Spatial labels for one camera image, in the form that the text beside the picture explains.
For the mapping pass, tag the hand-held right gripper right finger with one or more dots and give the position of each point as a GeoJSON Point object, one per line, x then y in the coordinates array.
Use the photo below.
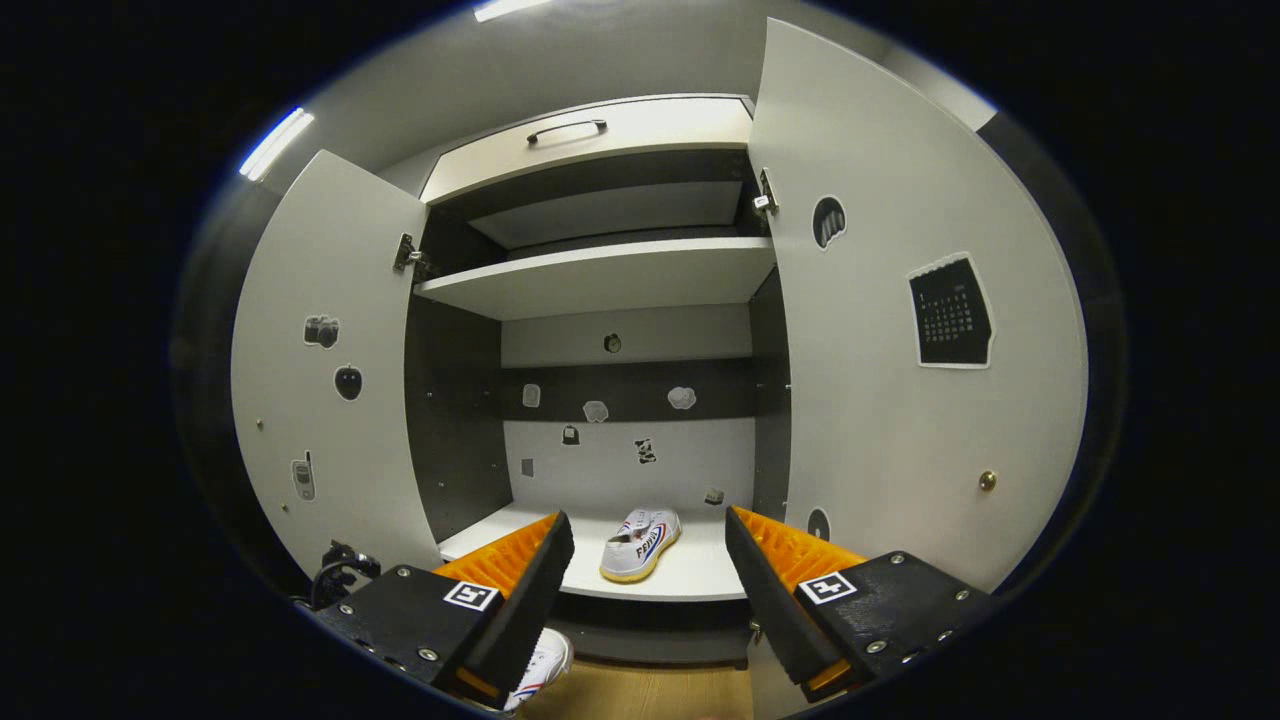
{"type": "Point", "coordinates": [770, 600]}

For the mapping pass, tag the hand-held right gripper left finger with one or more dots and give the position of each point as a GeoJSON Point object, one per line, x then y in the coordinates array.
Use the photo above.
{"type": "Point", "coordinates": [530, 610]}

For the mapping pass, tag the white striped shoe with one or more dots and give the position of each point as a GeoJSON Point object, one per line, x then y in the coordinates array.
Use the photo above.
{"type": "Point", "coordinates": [640, 545]}
{"type": "Point", "coordinates": [540, 670]}

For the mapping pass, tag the white shoe cabinet door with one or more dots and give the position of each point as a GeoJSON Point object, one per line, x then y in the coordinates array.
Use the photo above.
{"type": "Point", "coordinates": [350, 290]}
{"type": "Point", "coordinates": [900, 450]}

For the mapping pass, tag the metal door hinge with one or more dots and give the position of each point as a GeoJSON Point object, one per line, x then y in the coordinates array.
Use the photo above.
{"type": "Point", "coordinates": [405, 255]}
{"type": "Point", "coordinates": [765, 195]}

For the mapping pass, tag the white cabinet shelf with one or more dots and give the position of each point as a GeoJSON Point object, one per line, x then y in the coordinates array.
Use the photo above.
{"type": "Point", "coordinates": [600, 280]}

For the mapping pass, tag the white cabinet drawer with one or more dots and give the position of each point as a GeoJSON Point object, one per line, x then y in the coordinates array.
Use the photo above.
{"type": "Point", "coordinates": [650, 125]}

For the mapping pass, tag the black backdrop cloth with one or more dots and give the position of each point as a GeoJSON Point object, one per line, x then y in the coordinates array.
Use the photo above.
{"type": "Point", "coordinates": [205, 400]}

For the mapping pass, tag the ceiling strip light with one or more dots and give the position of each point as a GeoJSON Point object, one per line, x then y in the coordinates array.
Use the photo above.
{"type": "Point", "coordinates": [275, 143]}
{"type": "Point", "coordinates": [510, 8]}

